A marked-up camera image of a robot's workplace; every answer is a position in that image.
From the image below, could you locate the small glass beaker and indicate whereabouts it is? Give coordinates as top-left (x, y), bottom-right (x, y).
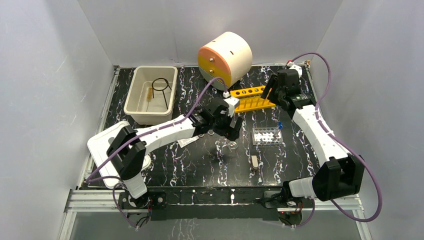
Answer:
top-left (228, 141), bottom-right (239, 150)

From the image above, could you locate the blue capped vial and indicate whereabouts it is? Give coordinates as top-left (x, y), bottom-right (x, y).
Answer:
top-left (274, 122), bottom-right (283, 136)

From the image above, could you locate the black ring clamp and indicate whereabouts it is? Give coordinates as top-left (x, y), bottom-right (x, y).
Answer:
top-left (151, 77), bottom-right (171, 109)

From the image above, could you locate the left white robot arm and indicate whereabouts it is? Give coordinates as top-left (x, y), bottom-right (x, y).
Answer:
top-left (106, 96), bottom-right (243, 208)

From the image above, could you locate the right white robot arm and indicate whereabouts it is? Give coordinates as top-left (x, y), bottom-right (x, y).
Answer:
top-left (261, 69), bottom-right (365, 207)

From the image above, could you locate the yellow test tube rack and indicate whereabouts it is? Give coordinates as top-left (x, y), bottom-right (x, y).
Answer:
top-left (230, 85), bottom-right (276, 113)

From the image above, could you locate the clear acrylic tube rack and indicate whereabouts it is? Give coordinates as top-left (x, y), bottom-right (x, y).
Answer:
top-left (251, 127), bottom-right (283, 146)

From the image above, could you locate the cylindrical drawer cabinet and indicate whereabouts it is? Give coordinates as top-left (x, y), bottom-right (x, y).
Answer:
top-left (197, 31), bottom-right (253, 91)

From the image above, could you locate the cream plastic bin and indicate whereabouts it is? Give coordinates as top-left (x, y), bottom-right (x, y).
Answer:
top-left (123, 66), bottom-right (178, 125)

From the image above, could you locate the white bin lid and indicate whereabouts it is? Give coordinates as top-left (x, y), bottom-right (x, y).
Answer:
top-left (87, 120), bottom-right (152, 189)

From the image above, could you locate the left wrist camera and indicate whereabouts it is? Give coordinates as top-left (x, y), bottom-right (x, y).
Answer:
top-left (223, 91), bottom-right (240, 118)

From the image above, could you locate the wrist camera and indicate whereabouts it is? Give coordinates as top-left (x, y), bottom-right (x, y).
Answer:
top-left (223, 91), bottom-right (240, 118)
top-left (286, 59), bottom-right (303, 78)

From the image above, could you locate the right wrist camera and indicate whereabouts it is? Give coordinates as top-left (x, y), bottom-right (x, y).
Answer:
top-left (286, 59), bottom-right (303, 78)

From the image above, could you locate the black base frame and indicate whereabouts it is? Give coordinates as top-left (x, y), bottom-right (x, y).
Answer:
top-left (116, 186), bottom-right (313, 226)

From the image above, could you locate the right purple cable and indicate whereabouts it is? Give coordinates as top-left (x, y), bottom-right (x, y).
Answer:
top-left (288, 51), bottom-right (383, 229)

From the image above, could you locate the purple cable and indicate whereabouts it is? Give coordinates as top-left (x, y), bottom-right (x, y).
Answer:
top-left (288, 51), bottom-right (383, 229)
top-left (86, 76), bottom-right (230, 229)

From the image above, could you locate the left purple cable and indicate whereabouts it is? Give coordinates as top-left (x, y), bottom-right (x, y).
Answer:
top-left (86, 76), bottom-right (230, 229)

